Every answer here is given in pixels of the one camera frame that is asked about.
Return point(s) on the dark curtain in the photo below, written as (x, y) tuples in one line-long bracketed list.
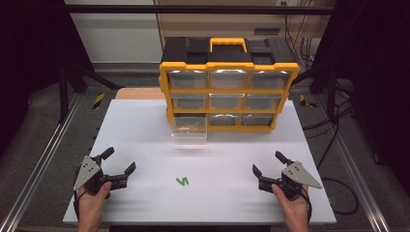
[(380, 64), (25, 48)]

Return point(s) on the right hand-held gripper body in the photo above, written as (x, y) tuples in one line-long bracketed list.
[(295, 174)]

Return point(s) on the clear plastic drawer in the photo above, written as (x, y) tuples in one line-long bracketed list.
[(189, 138)]

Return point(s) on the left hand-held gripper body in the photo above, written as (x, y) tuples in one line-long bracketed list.
[(87, 172)]

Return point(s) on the yellow black organizer box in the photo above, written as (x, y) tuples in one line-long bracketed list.
[(180, 48)]

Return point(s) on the yellow black striped tape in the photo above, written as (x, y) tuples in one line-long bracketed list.
[(305, 101), (98, 100)]

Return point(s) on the black horizontal bar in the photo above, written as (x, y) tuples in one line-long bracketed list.
[(193, 9)]

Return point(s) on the person's left hand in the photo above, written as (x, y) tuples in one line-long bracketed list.
[(92, 201)]

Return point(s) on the small brown pieces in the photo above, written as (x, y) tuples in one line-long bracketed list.
[(184, 129)]

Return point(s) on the grid of small transparent bins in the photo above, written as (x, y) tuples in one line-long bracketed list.
[(228, 79)]

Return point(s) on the white panel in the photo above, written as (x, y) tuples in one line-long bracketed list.
[(119, 35)]

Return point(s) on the white power socket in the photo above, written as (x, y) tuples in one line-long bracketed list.
[(285, 2)]

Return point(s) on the person's right hand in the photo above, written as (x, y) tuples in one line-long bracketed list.
[(291, 208)]

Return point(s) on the aluminium rail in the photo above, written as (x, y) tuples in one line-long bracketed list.
[(354, 174), (43, 161)]

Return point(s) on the black metal stand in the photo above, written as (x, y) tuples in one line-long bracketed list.
[(63, 93), (331, 93)]

